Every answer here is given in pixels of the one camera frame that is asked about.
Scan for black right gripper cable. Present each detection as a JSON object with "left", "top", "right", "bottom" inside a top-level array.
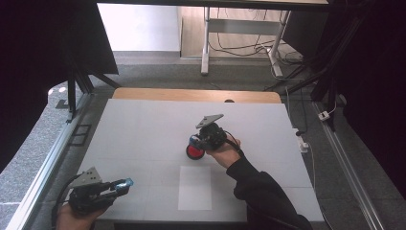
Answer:
[{"left": 223, "top": 129, "right": 245, "bottom": 158}]

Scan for person's left hand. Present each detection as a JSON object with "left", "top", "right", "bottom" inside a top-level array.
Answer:
[{"left": 56, "top": 202, "right": 107, "bottom": 230}]

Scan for wooden table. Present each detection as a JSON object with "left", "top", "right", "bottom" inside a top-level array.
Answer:
[{"left": 111, "top": 87, "right": 282, "bottom": 104}]

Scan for round red ink pad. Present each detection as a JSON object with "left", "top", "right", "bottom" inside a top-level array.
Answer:
[{"left": 185, "top": 144, "right": 206, "bottom": 161}]

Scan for person's right hand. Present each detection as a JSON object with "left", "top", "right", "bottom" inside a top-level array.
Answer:
[{"left": 205, "top": 133, "right": 242, "bottom": 170}]

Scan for black floor cables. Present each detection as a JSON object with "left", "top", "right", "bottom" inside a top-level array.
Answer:
[{"left": 208, "top": 8, "right": 305, "bottom": 66}]

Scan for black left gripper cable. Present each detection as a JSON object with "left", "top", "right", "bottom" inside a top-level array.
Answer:
[{"left": 51, "top": 172, "right": 84, "bottom": 230}]

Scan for black curtain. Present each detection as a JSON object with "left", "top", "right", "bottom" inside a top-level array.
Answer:
[
  {"left": 0, "top": 0, "right": 120, "bottom": 173},
  {"left": 314, "top": 0, "right": 406, "bottom": 199}
]

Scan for white metal frame desk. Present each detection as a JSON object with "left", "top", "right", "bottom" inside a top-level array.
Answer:
[{"left": 199, "top": 6, "right": 292, "bottom": 79}]

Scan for clear blue stamp cap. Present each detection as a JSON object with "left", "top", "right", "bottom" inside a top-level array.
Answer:
[{"left": 115, "top": 177, "right": 135, "bottom": 193}]

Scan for white gridded table mat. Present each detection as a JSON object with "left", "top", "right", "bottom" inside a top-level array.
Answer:
[{"left": 76, "top": 98, "right": 326, "bottom": 223}]

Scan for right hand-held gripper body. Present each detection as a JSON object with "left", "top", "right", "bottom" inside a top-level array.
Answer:
[{"left": 194, "top": 113, "right": 229, "bottom": 151}]

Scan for white paper sheet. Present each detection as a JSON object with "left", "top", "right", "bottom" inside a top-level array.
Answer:
[{"left": 177, "top": 165, "right": 214, "bottom": 212}]

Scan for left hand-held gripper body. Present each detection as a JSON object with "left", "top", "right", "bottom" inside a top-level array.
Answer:
[{"left": 67, "top": 166, "right": 118, "bottom": 216}]

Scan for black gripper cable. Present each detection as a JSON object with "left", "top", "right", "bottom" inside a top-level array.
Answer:
[
  {"left": 223, "top": 129, "right": 245, "bottom": 158},
  {"left": 51, "top": 172, "right": 84, "bottom": 230}
]

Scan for black metal stand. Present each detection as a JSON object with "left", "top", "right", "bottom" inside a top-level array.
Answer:
[
  {"left": 263, "top": 6, "right": 377, "bottom": 132},
  {"left": 56, "top": 37, "right": 123, "bottom": 124}
]

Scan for aluminium floor rail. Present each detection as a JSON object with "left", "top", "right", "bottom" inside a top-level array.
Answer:
[
  {"left": 5, "top": 92, "right": 94, "bottom": 230},
  {"left": 310, "top": 101, "right": 386, "bottom": 230}
]

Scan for white power strip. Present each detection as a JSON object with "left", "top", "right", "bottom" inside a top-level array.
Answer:
[{"left": 292, "top": 127, "right": 310, "bottom": 154}]

